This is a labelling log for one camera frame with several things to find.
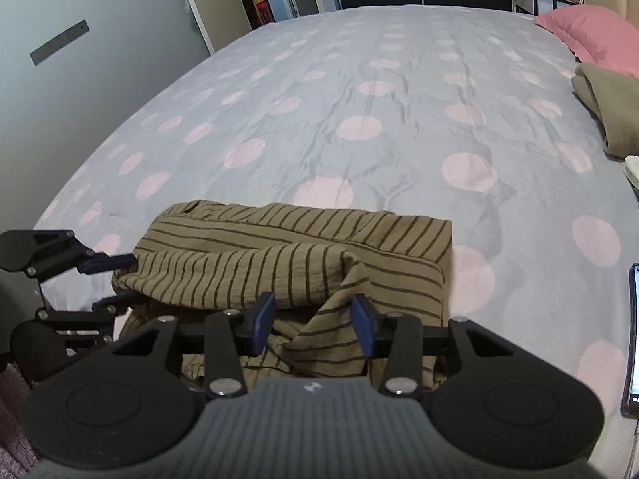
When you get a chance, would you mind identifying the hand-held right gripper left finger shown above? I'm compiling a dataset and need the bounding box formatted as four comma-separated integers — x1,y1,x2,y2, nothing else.
115,292,276,400

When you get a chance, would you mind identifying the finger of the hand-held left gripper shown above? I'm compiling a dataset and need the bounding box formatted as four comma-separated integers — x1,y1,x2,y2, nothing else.
27,230,139,278
36,293,145,346

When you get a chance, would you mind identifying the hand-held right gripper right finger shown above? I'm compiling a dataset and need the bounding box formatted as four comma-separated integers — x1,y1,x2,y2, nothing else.
349,293,510,400

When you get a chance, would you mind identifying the brown striped shirt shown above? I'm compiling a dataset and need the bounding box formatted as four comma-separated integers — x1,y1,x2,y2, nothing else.
112,200,455,393

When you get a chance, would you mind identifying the pink fuzzy cloth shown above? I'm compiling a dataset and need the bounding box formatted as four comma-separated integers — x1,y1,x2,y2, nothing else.
0,363,39,476

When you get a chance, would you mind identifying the grey pink-dotted bed blanket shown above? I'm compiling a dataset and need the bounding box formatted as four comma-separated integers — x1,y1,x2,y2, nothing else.
35,4,639,465

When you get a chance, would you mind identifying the black smartphone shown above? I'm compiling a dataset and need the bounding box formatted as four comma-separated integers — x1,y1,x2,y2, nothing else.
621,261,639,418

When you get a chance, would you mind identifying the beige door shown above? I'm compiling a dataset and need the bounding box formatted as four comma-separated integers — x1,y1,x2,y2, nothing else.
172,0,253,56

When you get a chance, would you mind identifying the orange chair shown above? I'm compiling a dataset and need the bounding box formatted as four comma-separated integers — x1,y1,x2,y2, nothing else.
252,0,276,29

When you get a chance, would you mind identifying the olive folded blanket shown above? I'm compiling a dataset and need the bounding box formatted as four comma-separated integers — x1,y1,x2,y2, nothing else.
571,62,639,161

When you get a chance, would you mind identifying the pink pillow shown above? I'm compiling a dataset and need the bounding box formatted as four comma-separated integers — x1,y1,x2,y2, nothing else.
534,4,639,81

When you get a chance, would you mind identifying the grey wall switch panel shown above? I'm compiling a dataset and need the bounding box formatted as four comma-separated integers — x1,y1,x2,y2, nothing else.
29,19,90,67

